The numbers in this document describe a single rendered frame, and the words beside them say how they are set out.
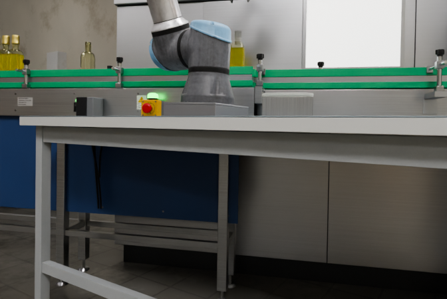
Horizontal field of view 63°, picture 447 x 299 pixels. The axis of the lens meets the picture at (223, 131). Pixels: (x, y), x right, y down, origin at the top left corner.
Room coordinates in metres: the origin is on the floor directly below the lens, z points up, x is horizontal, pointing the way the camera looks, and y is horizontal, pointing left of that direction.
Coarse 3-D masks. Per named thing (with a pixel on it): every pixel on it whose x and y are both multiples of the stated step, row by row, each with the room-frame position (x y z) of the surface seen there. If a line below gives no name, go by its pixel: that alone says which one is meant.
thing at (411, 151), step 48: (48, 144) 1.39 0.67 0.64; (96, 144) 1.21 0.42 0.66; (144, 144) 1.09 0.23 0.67; (192, 144) 1.00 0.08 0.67; (240, 144) 0.92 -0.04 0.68; (288, 144) 0.85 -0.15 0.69; (336, 144) 0.79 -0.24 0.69; (384, 144) 0.74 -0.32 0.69; (432, 144) 0.69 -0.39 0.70; (48, 192) 1.40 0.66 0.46; (48, 240) 1.40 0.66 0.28; (48, 288) 1.40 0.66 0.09; (96, 288) 1.21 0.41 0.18
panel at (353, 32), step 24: (312, 0) 1.67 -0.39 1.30; (336, 0) 1.65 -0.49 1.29; (360, 0) 1.63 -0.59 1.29; (384, 0) 1.61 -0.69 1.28; (312, 24) 1.67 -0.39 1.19; (336, 24) 1.65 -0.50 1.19; (360, 24) 1.63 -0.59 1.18; (384, 24) 1.61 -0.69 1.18; (312, 48) 1.67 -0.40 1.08; (336, 48) 1.65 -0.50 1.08; (360, 48) 1.63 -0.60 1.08; (384, 48) 1.61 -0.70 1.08
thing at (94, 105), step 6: (78, 102) 1.52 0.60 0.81; (84, 102) 1.51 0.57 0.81; (90, 102) 1.50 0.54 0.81; (96, 102) 1.53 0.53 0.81; (102, 102) 1.57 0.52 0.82; (78, 108) 1.52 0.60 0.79; (84, 108) 1.51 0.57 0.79; (90, 108) 1.50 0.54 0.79; (96, 108) 1.53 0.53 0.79; (102, 108) 1.57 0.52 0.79; (78, 114) 1.52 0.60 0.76; (84, 114) 1.51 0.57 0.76; (90, 114) 1.50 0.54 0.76; (96, 114) 1.53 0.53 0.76; (102, 114) 1.57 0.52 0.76
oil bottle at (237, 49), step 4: (232, 44) 1.60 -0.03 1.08; (236, 44) 1.59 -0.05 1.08; (240, 44) 1.59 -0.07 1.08; (232, 48) 1.60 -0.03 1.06; (236, 48) 1.59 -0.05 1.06; (240, 48) 1.59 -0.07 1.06; (244, 48) 1.62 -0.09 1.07; (232, 52) 1.60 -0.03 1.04; (236, 52) 1.59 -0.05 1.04; (240, 52) 1.59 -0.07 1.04; (244, 52) 1.62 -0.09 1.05; (232, 56) 1.60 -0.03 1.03; (236, 56) 1.59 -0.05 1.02; (240, 56) 1.59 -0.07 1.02; (244, 56) 1.62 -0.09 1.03; (232, 60) 1.60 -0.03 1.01; (236, 60) 1.59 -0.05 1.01; (240, 60) 1.59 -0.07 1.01; (244, 60) 1.63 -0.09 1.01; (232, 64) 1.59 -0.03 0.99; (236, 64) 1.59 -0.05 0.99; (240, 64) 1.59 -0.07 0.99; (244, 64) 1.63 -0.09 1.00
